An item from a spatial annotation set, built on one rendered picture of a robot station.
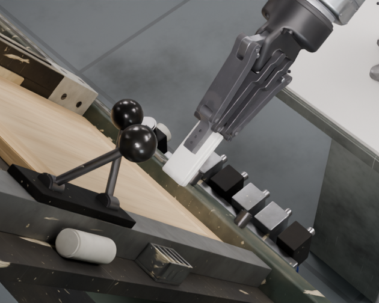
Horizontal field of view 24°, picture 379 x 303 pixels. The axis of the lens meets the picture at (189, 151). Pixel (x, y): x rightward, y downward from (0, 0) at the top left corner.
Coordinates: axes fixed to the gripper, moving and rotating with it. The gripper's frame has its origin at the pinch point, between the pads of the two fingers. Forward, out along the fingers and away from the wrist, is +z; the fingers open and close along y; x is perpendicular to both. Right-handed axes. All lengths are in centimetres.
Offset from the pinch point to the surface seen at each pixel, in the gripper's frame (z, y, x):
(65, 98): 12, 49, 51
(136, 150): 2.0, -13.3, -1.6
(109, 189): 9.2, -0.4, 5.2
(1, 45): 9, 25, 51
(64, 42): 15, 162, 143
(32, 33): 19, 159, 154
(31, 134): 14.0, 14.8, 28.6
